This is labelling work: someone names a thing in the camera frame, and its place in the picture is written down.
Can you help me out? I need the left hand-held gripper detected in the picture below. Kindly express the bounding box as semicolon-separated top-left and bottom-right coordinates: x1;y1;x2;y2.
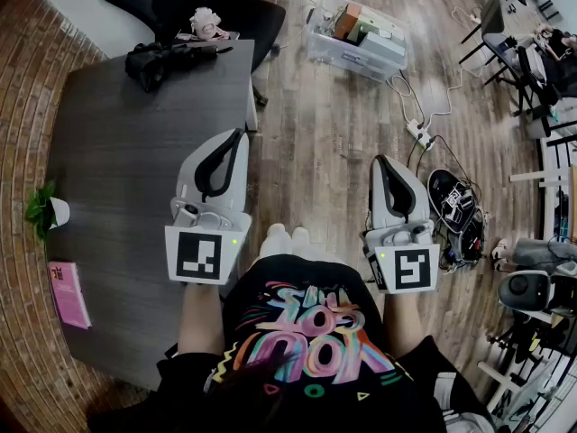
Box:
164;127;252;286

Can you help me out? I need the white power strip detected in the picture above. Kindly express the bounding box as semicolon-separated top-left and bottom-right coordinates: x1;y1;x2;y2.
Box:
406;118;434;151

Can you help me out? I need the pink bag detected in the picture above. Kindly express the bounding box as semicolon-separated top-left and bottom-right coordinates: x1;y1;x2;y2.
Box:
175;6;240;42

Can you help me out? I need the person's left white shoe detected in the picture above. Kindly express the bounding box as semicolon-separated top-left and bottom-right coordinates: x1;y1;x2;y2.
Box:
259;223;293;259

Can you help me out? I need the black umbrella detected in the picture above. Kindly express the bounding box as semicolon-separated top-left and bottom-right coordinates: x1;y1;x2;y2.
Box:
124;41;234;93

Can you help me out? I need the person's black printed t-shirt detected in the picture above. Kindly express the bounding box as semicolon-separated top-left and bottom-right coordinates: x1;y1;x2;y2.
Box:
87;254;497;433

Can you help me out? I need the person's left forearm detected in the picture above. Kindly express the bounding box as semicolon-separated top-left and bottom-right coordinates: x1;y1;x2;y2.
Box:
178;281;226;358

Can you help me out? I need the clear plastic storage box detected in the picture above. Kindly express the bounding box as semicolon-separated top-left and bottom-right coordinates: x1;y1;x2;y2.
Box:
306;0;409;84

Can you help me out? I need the pink book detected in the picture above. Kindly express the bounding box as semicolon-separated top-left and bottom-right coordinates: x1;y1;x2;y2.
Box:
47;261;93;331

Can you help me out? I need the potted green plant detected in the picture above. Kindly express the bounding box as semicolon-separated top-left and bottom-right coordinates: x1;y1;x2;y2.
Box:
24;179;72;243

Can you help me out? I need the black slim chair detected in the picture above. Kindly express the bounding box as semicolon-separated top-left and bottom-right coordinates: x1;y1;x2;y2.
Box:
484;33;558;139
459;0;506;67

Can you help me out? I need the white shelf frame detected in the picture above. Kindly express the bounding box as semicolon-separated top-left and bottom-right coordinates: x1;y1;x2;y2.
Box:
508;133;577;243

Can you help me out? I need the person's right forearm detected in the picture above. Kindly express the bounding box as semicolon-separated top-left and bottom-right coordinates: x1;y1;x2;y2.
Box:
381;291;427;360

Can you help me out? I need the grey flat box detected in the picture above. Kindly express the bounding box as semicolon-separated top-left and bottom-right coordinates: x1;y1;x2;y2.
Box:
358;29;407;69

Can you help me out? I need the white cable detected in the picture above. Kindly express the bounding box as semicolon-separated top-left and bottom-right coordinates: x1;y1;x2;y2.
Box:
398;5;483;128

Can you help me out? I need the white camera device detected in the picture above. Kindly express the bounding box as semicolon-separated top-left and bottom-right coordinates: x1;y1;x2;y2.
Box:
498;268;552;313

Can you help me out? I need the black open case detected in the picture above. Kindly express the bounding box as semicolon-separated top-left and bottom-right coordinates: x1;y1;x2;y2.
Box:
426;168;487;270

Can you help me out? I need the dark grey table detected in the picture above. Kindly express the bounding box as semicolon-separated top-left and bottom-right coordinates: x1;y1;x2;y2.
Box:
44;38;261;392

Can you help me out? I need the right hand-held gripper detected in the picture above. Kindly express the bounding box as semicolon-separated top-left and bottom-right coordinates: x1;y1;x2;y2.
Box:
359;153;441;295

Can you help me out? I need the person's white shoe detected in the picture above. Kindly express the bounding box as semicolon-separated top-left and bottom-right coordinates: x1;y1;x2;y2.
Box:
259;223;293;259
291;226;313;254

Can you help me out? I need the brown cardboard box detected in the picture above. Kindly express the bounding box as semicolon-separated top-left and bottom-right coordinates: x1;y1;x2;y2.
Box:
333;2;362;42

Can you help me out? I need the person's right white shoe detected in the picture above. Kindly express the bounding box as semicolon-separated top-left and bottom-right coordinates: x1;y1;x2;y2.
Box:
291;226;313;254

